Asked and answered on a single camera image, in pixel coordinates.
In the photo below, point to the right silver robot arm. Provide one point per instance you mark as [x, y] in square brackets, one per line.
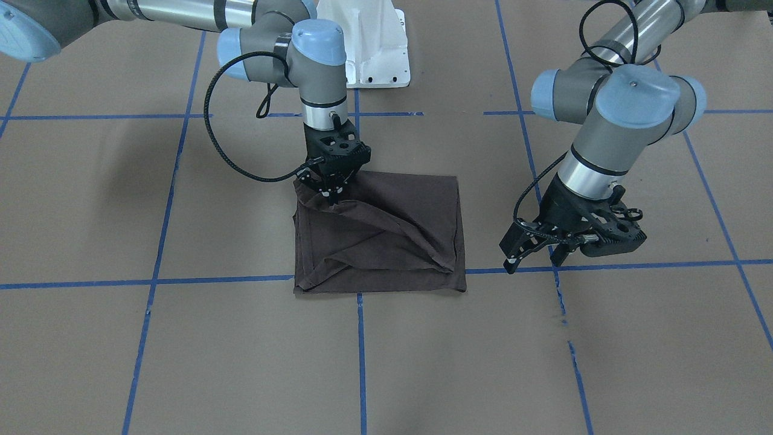
[280, 43]

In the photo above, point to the dark brown t-shirt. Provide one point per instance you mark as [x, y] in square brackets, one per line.
[389, 232]

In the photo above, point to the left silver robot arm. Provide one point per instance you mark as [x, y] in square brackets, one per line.
[622, 105]

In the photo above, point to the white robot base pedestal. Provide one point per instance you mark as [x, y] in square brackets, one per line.
[376, 42]

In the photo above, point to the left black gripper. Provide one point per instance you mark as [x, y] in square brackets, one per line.
[557, 209]

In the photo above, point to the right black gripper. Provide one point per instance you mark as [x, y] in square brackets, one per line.
[313, 177]

